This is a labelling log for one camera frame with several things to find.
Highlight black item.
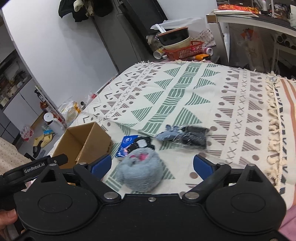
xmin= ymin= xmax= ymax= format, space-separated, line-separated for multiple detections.
xmin=174 ymin=126 xmax=210 ymax=150

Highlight fluffy grey plush toy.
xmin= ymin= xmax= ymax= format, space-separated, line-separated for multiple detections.
xmin=116 ymin=148 xmax=164 ymax=193

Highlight blue denim rabbit toy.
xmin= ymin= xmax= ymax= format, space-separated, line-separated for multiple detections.
xmin=156 ymin=125 xmax=183 ymax=142

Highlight person's left hand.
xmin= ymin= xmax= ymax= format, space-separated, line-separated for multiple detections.
xmin=0 ymin=209 xmax=18 ymax=240

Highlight brown cardboard box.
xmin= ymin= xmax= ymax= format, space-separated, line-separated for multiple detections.
xmin=53 ymin=122 xmax=113 ymax=169

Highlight blue tissue pack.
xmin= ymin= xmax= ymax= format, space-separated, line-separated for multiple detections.
xmin=115 ymin=135 xmax=138 ymax=161

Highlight white cylindrical container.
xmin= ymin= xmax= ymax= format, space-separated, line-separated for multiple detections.
xmin=43 ymin=113 xmax=65 ymax=137

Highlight patterned cream bed blanket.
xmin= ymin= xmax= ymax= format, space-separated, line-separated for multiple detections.
xmin=47 ymin=59 xmax=296 ymax=204

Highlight yellow snack bag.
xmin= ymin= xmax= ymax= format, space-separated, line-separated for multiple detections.
xmin=58 ymin=98 xmax=81 ymax=126

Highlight striped cream tassel blanket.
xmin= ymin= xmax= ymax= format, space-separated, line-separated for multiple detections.
xmin=266 ymin=72 xmax=295 ymax=209

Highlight red plastic basket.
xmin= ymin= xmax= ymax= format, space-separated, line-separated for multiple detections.
xmin=164 ymin=41 xmax=204 ymax=61

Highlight black and cream bowls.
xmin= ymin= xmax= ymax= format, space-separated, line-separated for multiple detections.
xmin=157 ymin=27 xmax=191 ymax=50

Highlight dark grey door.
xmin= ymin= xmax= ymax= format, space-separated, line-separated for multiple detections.
xmin=93 ymin=1 xmax=168 ymax=73

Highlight white desk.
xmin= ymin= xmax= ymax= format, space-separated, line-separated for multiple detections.
xmin=206 ymin=9 xmax=295 ymax=65

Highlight hanging dark clothes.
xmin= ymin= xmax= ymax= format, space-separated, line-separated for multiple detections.
xmin=58 ymin=0 xmax=113 ymax=22

